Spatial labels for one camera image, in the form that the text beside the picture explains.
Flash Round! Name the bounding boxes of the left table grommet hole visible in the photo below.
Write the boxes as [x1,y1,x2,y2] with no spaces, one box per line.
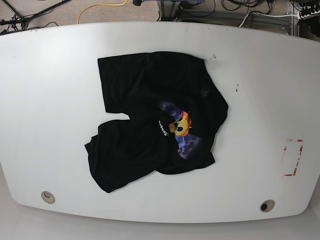
[41,191,55,204]

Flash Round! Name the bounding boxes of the right table grommet hole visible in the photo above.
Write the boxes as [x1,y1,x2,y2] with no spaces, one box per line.
[260,199,275,213]

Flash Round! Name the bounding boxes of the red tape rectangle marking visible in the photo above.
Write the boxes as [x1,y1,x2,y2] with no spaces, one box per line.
[281,139,304,177]

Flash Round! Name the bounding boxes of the aluminium frame stand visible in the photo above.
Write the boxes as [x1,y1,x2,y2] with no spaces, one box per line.
[156,0,182,22]

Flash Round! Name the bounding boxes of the black graphic T-shirt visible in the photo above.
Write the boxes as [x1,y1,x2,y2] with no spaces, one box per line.
[85,51,228,193]

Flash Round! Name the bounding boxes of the black tripod legs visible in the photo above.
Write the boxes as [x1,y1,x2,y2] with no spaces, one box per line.
[0,0,71,36]

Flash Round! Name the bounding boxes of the table grommet hole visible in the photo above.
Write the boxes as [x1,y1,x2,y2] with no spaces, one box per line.
[260,199,275,213]
[41,191,55,204]

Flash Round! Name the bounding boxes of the white power strip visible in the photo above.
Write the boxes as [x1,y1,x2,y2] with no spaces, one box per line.
[297,8,320,20]

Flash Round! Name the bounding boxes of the yellow cable on floor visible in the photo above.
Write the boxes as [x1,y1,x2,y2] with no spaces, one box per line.
[77,0,128,25]

